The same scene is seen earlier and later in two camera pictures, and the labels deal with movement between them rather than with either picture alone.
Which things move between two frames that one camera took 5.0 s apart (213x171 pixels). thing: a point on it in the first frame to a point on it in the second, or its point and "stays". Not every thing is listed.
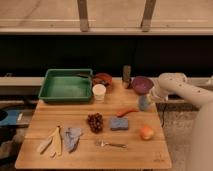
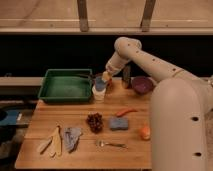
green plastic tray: (66, 85) stays
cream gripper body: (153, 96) to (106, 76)
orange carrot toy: (122, 113) stays
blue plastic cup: (143, 100) to (100, 84)
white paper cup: (99, 92) stays
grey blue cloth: (71, 137) stays
